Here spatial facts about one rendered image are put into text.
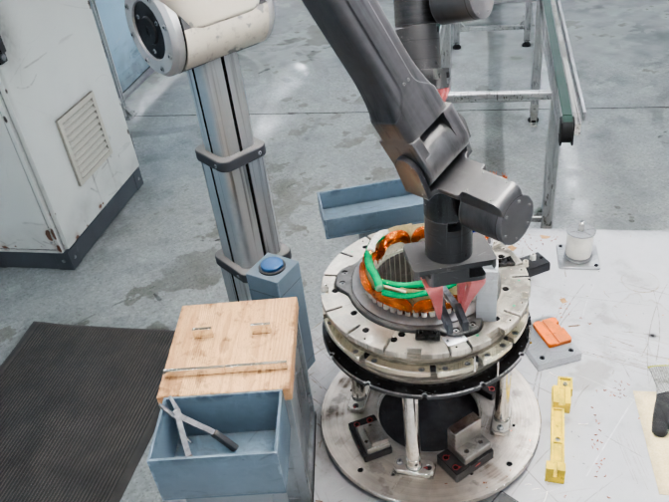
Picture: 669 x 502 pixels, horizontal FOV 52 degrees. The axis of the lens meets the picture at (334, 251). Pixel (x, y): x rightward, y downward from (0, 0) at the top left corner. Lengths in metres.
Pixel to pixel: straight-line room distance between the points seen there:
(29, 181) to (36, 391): 0.90
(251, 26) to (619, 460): 0.95
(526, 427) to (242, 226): 0.65
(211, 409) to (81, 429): 1.57
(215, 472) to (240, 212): 0.59
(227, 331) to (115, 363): 1.69
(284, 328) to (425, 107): 0.47
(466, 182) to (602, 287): 0.88
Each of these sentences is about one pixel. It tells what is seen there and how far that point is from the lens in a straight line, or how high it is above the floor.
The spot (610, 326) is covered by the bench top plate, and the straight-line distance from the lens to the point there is 1.50.
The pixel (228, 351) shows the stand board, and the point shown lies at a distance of 1.05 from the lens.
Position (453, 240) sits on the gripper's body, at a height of 1.29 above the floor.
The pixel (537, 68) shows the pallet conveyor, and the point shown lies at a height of 0.31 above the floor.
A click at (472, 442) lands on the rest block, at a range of 1.18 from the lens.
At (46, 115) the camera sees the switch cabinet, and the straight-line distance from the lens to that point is 3.19.
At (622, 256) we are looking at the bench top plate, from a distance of 1.69.
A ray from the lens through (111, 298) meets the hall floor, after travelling 3.09.
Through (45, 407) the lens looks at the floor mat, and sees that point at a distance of 2.69.
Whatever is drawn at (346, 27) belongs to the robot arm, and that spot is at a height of 1.56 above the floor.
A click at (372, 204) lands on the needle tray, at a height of 1.03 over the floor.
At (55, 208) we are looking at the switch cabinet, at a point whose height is 0.32.
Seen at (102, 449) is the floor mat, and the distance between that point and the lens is 2.46.
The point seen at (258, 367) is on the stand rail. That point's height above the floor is 1.07.
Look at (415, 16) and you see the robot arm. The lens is 0.92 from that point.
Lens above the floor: 1.76
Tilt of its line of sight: 35 degrees down
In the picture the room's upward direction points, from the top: 7 degrees counter-clockwise
